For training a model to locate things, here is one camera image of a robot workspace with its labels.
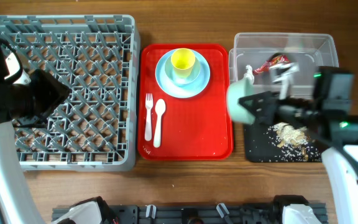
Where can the black waste tray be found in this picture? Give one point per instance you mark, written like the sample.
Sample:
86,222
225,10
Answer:
256,145

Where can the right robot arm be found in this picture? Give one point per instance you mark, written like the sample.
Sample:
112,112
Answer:
340,159

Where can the light blue bowl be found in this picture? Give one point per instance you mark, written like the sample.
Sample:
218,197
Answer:
182,81

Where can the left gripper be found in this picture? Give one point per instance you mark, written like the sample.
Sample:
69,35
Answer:
55,93

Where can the food scraps and rice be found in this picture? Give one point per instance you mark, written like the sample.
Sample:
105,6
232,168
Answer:
290,144

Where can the light blue plate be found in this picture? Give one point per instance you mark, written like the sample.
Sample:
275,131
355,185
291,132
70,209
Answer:
186,91

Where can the white tissue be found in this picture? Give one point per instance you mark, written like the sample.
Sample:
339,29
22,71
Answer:
249,74

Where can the clear plastic bin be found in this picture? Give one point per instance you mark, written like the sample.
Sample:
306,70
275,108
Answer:
310,51

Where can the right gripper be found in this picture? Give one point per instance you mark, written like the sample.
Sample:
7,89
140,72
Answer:
272,106

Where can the white plastic spoon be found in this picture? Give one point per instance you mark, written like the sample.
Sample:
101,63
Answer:
160,108

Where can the red snack wrapper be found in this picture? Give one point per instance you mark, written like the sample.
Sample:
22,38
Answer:
276,58

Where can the green bowl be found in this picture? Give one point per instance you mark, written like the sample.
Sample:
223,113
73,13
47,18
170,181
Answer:
237,90

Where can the yellow plastic cup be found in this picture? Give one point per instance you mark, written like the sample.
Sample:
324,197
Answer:
183,61

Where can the red plastic tray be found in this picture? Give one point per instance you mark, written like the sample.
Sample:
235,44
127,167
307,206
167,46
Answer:
193,129

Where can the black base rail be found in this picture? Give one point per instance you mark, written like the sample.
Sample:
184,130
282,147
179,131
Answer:
247,214

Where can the grey dishwasher rack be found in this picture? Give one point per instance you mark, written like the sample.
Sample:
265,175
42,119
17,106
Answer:
97,57

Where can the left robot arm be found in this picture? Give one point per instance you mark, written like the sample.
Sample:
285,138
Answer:
16,203

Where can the white plastic fork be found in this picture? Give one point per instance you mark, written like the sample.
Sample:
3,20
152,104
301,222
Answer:
148,125

